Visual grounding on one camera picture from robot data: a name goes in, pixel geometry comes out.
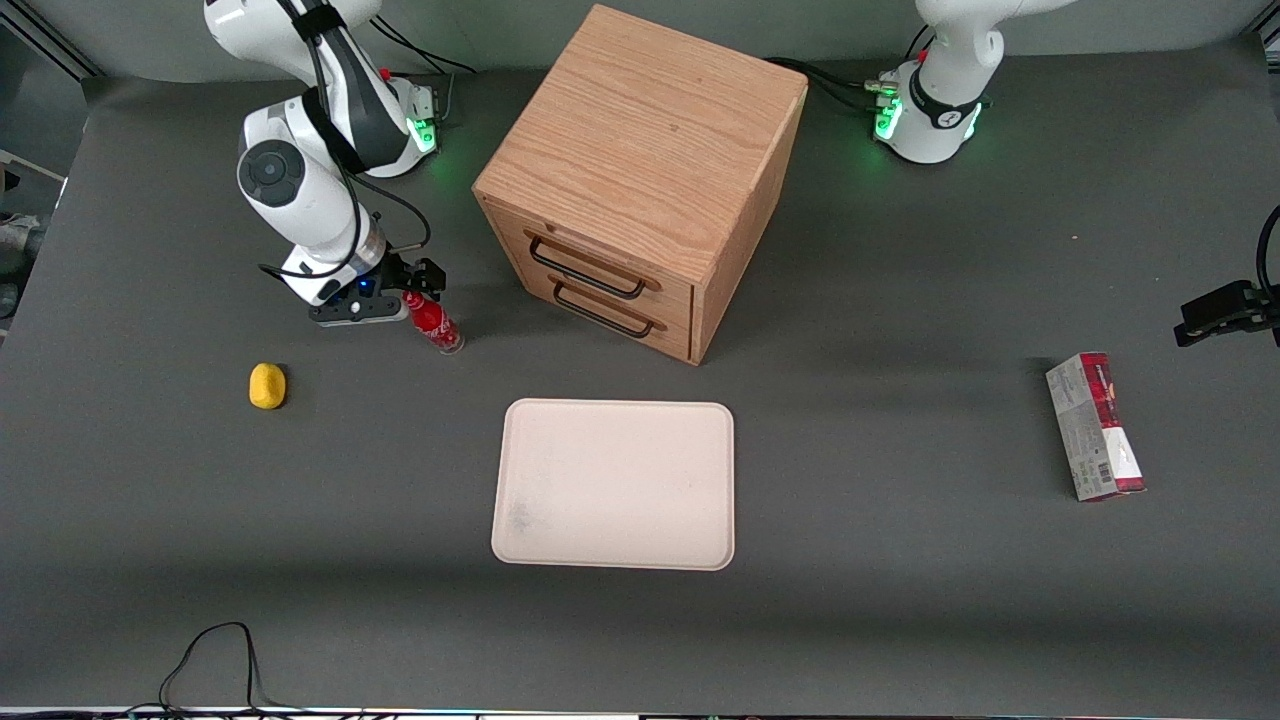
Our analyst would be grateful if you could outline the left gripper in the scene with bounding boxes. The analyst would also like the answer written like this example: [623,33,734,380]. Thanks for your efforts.
[1174,281,1280,349]

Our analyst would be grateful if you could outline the cream plastic tray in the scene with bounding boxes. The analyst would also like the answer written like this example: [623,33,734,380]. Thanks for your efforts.
[490,397,737,572]

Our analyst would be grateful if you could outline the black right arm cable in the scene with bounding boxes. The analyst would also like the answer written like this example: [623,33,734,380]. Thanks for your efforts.
[258,0,433,283]

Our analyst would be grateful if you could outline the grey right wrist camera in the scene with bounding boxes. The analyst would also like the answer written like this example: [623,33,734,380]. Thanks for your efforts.
[307,293,410,329]

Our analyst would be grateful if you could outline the wooden drawer black handle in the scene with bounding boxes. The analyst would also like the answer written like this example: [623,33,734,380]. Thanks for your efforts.
[485,200,696,331]

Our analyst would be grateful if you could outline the dark grey table mat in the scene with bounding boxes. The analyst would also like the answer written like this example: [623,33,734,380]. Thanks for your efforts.
[0,35,1280,713]

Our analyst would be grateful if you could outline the yellow lemon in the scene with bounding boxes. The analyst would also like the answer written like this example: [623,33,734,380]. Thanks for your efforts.
[248,362,288,411]

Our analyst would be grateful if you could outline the thin black looped cable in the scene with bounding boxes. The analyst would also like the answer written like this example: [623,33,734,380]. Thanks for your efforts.
[120,621,331,717]

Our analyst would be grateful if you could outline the black left arm base cables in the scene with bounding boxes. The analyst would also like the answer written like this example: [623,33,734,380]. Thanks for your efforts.
[765,25,936,113]

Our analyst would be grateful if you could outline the red coke bottle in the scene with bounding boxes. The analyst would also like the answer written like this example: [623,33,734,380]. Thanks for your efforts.
[402,288,466,356]

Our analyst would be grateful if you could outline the oak wooden drawer cabinet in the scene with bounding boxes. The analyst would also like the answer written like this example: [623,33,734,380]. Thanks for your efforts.
[472,3,809,367]

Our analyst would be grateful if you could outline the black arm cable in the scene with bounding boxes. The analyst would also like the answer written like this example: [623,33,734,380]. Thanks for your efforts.
[258,0,433,283]
[1256,204,1280,301]

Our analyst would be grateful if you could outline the black right arm base cables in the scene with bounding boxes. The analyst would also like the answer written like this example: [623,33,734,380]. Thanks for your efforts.
[372,15,478,123]

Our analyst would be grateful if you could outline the grey red carton box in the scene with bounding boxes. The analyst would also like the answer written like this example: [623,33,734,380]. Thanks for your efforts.
[1045,351,1147,502]

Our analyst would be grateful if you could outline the black arm base cables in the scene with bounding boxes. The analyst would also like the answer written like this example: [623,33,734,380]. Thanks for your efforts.
[372,15,478,123]
[765,25,936,113]

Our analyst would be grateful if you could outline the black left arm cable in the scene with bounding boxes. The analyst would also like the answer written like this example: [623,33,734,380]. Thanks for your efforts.
[1256,204,1280,301]

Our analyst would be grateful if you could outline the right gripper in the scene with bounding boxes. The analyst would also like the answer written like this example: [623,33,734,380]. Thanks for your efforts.
[280,245,447,307]

